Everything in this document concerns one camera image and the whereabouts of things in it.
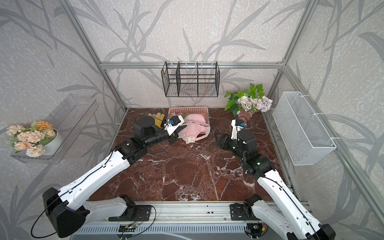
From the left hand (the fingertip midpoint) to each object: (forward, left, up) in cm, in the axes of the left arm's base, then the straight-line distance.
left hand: (185, 124), depth 68 cm
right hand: (-1, -15, -6) cm, 17 cm away
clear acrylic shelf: (+8, +58, -4) cm, 59 cm away
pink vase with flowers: (+19, -32, -4) cm, 38 cm away
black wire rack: (+48, 0, -9) cm, 49 cm away
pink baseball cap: (+11, -5, -18) cm, 22 cm away
